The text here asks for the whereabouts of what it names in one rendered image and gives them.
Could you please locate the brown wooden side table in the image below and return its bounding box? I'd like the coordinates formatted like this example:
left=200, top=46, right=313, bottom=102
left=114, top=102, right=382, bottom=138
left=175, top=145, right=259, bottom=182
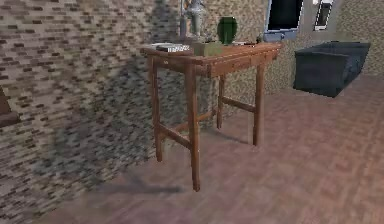
left=140, top=41, right=283, bottom=193

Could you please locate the olive green box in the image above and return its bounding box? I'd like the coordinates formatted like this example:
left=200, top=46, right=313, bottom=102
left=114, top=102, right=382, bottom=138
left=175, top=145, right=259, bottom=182
left=192, top=41, right=224, bottom=57

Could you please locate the small dark flat object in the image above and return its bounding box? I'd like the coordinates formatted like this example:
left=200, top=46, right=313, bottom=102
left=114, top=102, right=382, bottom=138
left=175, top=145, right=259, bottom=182
left=233, top=40, right=264, bottom=47

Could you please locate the dark green cactus plant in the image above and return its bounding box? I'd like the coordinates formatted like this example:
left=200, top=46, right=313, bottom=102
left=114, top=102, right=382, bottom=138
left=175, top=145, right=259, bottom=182
left=216, top=16, right=239, bottom=46

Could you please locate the grey statue figure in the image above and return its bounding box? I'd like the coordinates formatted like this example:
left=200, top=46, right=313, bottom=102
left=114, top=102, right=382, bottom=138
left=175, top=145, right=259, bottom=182
left=179, top=0, right=208, bottom=39

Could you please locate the blue framed window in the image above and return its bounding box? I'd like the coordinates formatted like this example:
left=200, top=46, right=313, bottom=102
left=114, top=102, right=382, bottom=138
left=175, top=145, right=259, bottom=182
left=263, top=0, right=305, bottom=43

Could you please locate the dark grey armchair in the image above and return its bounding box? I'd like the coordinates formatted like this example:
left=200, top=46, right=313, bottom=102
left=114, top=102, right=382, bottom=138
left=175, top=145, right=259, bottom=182
left=292, top=41, right=372, bottom=99

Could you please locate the dark brown furniture piece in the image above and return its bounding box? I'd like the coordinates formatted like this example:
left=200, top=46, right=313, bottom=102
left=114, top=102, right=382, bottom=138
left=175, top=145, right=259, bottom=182
left=0, top=85, right=22, bottom=128

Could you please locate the white framed wall picture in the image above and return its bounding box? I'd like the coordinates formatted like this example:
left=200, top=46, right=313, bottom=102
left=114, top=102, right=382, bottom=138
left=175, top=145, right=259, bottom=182
left=313, top=0, right=334, bottom=32

